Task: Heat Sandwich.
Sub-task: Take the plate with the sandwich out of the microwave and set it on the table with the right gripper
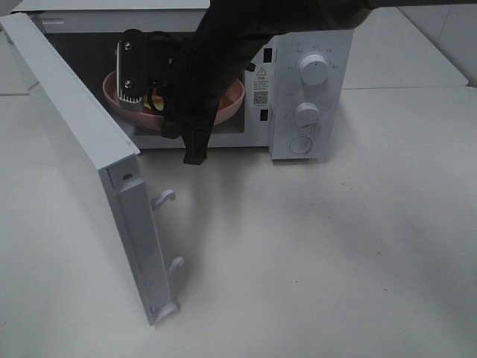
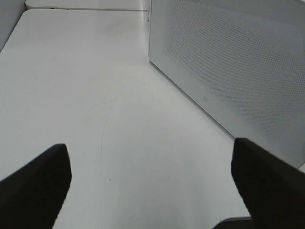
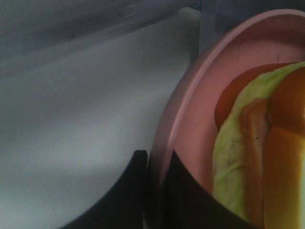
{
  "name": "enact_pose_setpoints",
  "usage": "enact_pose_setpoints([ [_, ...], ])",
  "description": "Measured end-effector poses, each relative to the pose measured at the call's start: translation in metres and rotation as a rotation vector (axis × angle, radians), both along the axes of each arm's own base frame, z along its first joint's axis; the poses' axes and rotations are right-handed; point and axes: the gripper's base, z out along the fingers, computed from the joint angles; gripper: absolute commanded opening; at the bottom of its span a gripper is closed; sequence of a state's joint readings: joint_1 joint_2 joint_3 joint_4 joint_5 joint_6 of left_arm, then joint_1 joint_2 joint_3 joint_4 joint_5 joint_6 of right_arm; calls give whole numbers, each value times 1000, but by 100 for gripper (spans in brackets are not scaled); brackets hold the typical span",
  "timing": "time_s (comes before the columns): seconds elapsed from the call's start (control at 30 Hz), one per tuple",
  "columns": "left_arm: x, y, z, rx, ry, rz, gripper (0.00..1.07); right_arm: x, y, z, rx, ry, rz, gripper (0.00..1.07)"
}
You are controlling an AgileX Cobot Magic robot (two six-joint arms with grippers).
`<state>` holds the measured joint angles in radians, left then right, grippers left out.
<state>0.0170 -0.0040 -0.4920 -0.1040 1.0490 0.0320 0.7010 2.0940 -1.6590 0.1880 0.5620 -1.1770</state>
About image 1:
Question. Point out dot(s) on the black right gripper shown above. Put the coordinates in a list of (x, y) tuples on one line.
[(229, 36)]

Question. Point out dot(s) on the toast sandwich with filling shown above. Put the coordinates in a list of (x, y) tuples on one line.
[(158, 105)]

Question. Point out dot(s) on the pink round plate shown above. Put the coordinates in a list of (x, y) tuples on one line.
[(229, 105)]

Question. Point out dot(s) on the white microwave door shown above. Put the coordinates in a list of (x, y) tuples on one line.
[(99, 161)]

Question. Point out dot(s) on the round white door release button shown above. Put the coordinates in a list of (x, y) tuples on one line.
[(301, 145)]

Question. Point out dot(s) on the white timer knob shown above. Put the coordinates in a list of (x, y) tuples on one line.
[(306, 114)]

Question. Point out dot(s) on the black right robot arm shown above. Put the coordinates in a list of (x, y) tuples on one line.
[(285, 17)]

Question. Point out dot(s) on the white warning label sticker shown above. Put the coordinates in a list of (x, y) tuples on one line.
[(260, 86)]

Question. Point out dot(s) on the upper white power knob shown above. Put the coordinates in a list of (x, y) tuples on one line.
[(314, 69)]

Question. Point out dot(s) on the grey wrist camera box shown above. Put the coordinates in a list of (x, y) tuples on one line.
[(131, 70)]

